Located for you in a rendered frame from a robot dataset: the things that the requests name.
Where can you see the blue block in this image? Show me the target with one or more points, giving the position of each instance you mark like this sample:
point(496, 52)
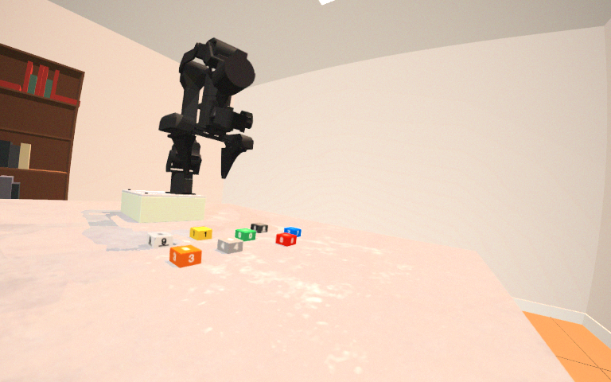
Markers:
point(293, 231)

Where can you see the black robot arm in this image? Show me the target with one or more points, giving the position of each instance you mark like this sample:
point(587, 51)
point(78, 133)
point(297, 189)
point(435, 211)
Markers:
point(233, 73)

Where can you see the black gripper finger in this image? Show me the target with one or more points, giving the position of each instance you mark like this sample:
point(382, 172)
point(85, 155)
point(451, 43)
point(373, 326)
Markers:
point(228, 156)
point(183, 143)

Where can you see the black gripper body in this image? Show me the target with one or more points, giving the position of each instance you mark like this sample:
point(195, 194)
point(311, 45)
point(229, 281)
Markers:
point(175, 123)

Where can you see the green block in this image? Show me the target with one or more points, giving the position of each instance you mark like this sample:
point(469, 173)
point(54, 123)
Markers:
point(245, 234)

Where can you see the red block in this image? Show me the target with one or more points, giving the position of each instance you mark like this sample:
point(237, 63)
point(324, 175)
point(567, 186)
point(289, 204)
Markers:
point(285, 239)

